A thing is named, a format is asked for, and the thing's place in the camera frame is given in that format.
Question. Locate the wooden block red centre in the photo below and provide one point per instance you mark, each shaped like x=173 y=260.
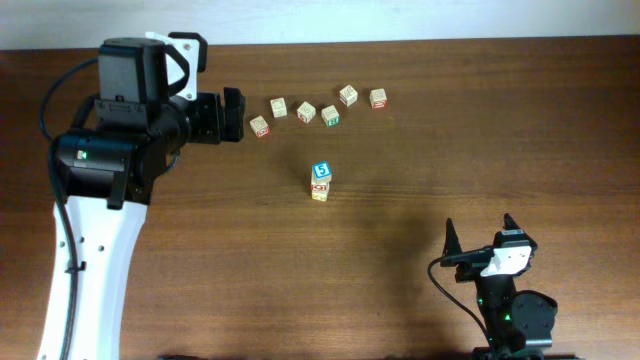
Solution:
x=306 y=112

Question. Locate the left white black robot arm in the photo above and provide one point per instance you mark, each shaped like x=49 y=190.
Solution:
x=102 y=172

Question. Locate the wooden block red top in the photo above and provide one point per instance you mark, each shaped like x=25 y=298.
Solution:
x=348 y=95

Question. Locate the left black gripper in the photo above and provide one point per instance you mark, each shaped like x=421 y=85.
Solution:
x=210 y=122

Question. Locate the wooden block red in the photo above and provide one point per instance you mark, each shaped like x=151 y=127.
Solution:
x=259 y=126
x=319 y=187
x=306 y=112
x=378 y=98
x=348 y=95

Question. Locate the wooden block plain upper-left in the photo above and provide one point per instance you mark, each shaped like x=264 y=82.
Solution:
x=278 y=107

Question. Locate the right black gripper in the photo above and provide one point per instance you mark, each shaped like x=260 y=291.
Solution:
x=452 y=245

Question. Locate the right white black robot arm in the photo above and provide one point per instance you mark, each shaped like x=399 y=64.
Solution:
x=517 y=324

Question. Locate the wooden block green side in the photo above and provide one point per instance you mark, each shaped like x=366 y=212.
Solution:
x=330 y=116

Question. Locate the wooden block blue five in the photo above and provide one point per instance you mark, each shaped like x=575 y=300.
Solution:
x=321 y=172

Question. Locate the wooden block yellow side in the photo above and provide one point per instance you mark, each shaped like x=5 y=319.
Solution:
x=320 y=195

